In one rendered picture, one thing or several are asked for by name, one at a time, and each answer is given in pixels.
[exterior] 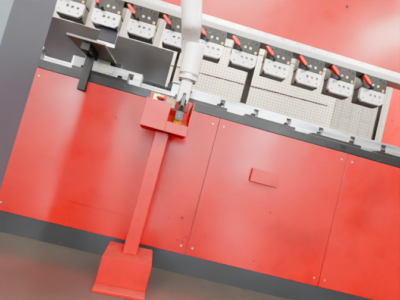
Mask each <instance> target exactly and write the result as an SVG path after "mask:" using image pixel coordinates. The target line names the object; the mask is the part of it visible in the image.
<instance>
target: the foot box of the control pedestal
mask: <svg viewBox="0 0 400 300"><path fill-rule="evenodd" d="M123 248H124V244H123V243H118V242H113V241H111V242H110V243H109V244H108V246H107V248H106V250H105V252H104V254H103V256H102V258H101V263H100V265H99V269H98V274H97V276H96V280H95V284H94V286H93V288H92V290H91V292H95V293H101V294H105V295H111V296H117V297H121V298H126V299H132V300H144V298H145V291H146V286H147V283H148V279H149V275H150V272H151V268H152V250H151V249H145V248H140V247H139V248H138V250H137V255H130V254H125V253H123Z"/></svg>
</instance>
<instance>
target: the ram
mask: <svg viewBox="0 0 400 300"><path fill-rule="evenodd" d="M122 1H125V3H126V6H127V5H128V4H130V5H131V6H132V7H133V5H134V4H136V5H140V6H142V7H146V8H149V9H152V10H155V11H159V12H160V17H161V19H163V20H164V17H163V15H164V14H165V15H166V16H167V17H168V15H173V16H175V17H179V18H182V13H181V12H177V11H174V10H170V9H168V8H164V7H160V6H157V5H154V4H150V3H148V2H144V1H140V0H122ZM127 9H129V8H128V6H127ZM202 13H203V14H206V15H210V16H212V17H216V18H219V19H222V20H226V21H229V22H232V23H236V24H239V25H242V26H245V27H249V28H252V29H255V30H259V31H261V32H265V33H269V34H271V35H275V36H278V37H281V38H285V39H288V40H292V41H294V42H298V43H301V44H304V45H308V46H312V47H314V48H318V49H321V50H324V51H327V52H331V53H334V54H338V55H341V56H343V57H347V58H351V59H353V60H357V61H361V62H363V63H367V64H371V65H374V66H376V67H380V68H384V69H387V70H390V71H394V72H396V73H400V0H202ZM202 25H205V26H209V27H212V28H215V29H219V30H222V31H225V32H228V34H227V37H226V38H227V39H231V40H233V39H232V36H233V35H235V36H236V35H239V36H242V37H245V38H248V39H252V40H255V41H259V42H261V45H260V48H261V49H264V50H266V48H265V47H266V46H268V45H272V46H276V47H278V48H282V49H285V50H288V51H292V52H293V56H292V58H294V59H297V58H298V57H299V56H300V55H305V56H308V57H311V58H315V59H318V60H322V61H325V65H324V68H328V67H330V66H331V65H333V64H335V65H339V66H341V67H345V68H348V69H351V70H355V71H357V73H356V77H358V76H360V75H362V74H369V75H371V76H375V77H378V78H381V79H385V80H387V85H386V86H387V87H390V88H394V89H397V90H400V79H398V78H396V77H392V76H388V75H385V74H382V73H378V72H376V71H372V70H369V69H366V68H362V67H359V66H356V65H352V64H349V63H346V62H343V61H339V60H336V59H333V58H329V57H325V56H323V55H319V54H315V53H313V52H310V51H306V50H303V49H299V48H296V47H293V46H290V45H286V44H284V43H280V42H276V41H273V40H270V39H266V38H264V37H260V36H256V35H253V34H250V33H247V32H243V31H240V30H236V29H233V28H230V27H227V26H223V25H220V24H217V23H213V22H210V21H207V20H203V19H202Z"/></svg>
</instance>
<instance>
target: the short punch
mask: <svg viewBox="0 0 400 300"><path fill-rule="evenodd" d="M118 34H119V32H118V31H115V30H111V29H108V28H105V27H101V28H100V30H99V34H98V38H97V41H98V42H102V43H105V44H106V46H109V47H112V48H114V47H115V45H116V41H117V38H118Z"/></svg>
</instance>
